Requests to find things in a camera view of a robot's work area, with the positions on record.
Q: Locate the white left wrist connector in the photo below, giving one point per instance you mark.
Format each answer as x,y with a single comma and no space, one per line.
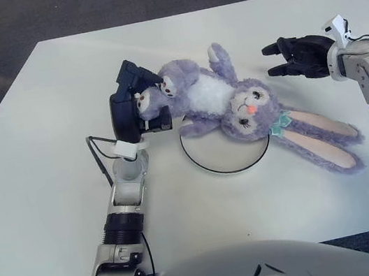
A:
126,149

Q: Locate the white right wrist connector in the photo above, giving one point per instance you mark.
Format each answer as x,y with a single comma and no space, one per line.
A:
338,29

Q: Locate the grey robot torso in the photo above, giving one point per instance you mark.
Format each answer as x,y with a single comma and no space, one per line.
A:
263,270

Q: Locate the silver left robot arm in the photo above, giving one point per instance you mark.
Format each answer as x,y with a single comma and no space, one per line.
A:
123,197

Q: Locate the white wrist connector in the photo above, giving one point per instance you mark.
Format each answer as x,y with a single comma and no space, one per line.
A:
338,29
126,149

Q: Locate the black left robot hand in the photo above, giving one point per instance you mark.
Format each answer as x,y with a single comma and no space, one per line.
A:
124,116

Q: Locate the purple plush bunny doll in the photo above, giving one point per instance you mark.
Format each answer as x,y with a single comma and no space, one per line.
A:
209,95

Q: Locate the white plate with black rim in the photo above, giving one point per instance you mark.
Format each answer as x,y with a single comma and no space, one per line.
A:
227,159

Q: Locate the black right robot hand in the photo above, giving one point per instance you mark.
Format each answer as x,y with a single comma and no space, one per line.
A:
312,56

